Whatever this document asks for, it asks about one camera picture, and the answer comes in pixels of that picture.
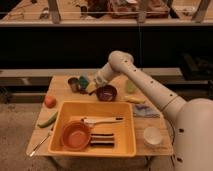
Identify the blue sponge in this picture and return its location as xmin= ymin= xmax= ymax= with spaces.
xmin=79 ymin=76 xmax=89 ymax=90

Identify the yellow plastic tub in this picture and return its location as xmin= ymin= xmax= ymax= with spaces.
xmin=48 ymin=101 xmax=136 ymax=157

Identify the red bowl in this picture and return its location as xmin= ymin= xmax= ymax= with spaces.
xmin=60 ymin=121 xmax=91 ymax=151

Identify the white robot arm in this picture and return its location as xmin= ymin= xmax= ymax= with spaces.
xmin=94 ymin=51 xmax=213 ymax=171

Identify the dark purple bowl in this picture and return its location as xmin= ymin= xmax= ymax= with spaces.
xmin=96 ymin=85 xmax=117 ymax=102

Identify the dark metal cup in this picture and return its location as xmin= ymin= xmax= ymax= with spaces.
xmin=68 ymin=77 xmax=79 ymax=93

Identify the green cup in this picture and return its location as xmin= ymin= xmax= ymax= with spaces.
xmin=125 ymin=80 xmax=136 ymax=94

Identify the yellow banana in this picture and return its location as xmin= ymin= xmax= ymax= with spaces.
xmin=124 ymin=96 xmax=145 ymax=104

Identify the orange tomato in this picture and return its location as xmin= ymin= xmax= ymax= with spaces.
xmin=44 ymin=96 xmax=56 ymax=108

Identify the blue purple cloth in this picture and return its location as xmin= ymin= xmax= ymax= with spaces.
xmin=133 ymin=104 xmax=160 ymax=118

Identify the dark striped block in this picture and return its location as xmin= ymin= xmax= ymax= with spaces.
xmin=90 ymin=134 xmax=115 ymax=146

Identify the green cucumber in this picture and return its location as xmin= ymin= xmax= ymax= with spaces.
xmin=37 ymin=112 xmax=58 ymax=128

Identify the wooden table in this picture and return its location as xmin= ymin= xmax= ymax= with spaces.
xmin=36 ymin=76 xmax=174 ymax=156

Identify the metal spoon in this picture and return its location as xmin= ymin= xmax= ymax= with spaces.
xmin=29 ymin=131 xmax=52 ymax=157

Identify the white handled spatula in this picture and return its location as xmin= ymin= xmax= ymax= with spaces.
xmin=81 ymin=117 xmax=124 ymax=126

